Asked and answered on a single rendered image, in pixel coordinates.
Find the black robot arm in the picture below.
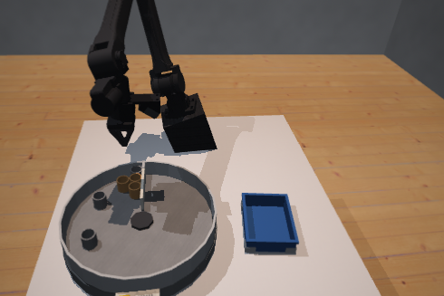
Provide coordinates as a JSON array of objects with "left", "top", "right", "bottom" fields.
[{"left": 87, "top": 0, "right": 197, "bottom": 121}]

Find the dark grey metal sleeve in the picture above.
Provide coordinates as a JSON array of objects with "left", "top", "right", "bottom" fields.
[
  {"left": 130, "top": 166, "right": 142, "bottom": 175},
  {"left": 80, "top": 228, "right": 98, "bottom": 249},
  {"left": 92, "top": 191, "right": 108, "bottom": 209}
]

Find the bronze bushing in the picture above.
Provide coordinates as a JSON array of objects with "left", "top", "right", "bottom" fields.
[
  {"left": 130, "top": 173, "right": 141, "bottom": 183},
  {"left": 117, "top": 176, "right": 130, "bottom": 193},
  {"left": 129, "top": 181, "right": 140, "bottom": 199}
]

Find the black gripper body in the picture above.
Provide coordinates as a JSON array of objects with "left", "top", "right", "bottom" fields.
[{"left": 106, "top": 97, "right": 136, "bottom": 130}]

